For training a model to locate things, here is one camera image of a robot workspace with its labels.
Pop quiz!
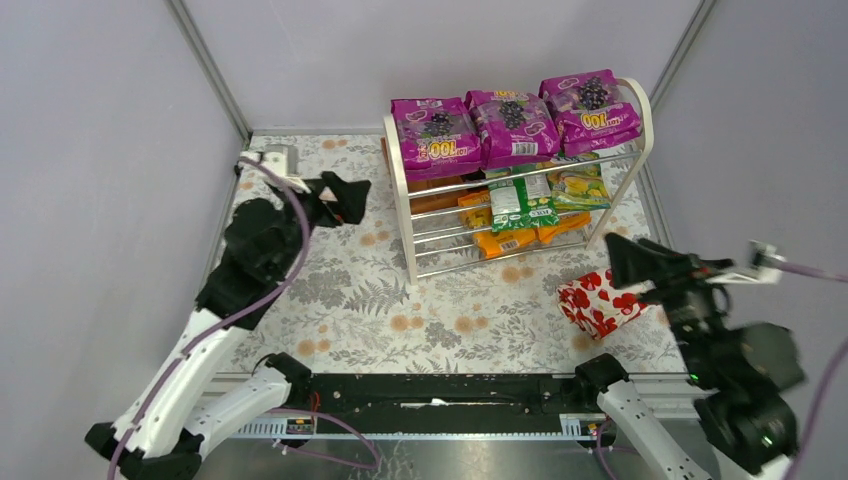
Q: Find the purple candy bag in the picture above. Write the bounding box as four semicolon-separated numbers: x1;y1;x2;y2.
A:
391;97;483;182
539;69;641;157
464;90;560;170

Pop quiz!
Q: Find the orange mango candy bag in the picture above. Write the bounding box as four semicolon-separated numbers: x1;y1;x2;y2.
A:
458;191;536;259

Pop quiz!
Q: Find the green candy bag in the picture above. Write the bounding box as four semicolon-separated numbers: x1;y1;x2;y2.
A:
484;164;559;233

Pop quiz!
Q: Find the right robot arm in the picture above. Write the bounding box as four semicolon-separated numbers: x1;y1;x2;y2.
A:
562;233;805;479

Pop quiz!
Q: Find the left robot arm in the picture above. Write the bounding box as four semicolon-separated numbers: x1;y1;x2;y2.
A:
85;171;371;479

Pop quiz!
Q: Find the orange bag under shelf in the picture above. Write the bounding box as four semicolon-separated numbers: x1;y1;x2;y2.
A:
536;211;591;244

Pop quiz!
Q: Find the green yellow bag on shelf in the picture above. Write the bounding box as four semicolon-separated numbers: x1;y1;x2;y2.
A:
546;163;611;212

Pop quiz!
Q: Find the white metal shelf rack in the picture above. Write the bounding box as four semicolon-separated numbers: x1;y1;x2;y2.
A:
383;77;655;285

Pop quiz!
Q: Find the red white floral bag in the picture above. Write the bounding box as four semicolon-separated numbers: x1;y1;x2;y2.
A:
556;268;655;340

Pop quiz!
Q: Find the orange wooden divider tray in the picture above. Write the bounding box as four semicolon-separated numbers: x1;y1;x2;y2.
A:
380;135;495;217

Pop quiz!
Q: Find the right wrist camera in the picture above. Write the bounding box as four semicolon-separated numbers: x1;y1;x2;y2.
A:
707;240;786;285

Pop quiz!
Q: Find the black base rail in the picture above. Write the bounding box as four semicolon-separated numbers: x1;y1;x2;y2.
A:
271;354;629;436

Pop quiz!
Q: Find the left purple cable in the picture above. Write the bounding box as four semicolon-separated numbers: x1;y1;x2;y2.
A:
107;155;382;480

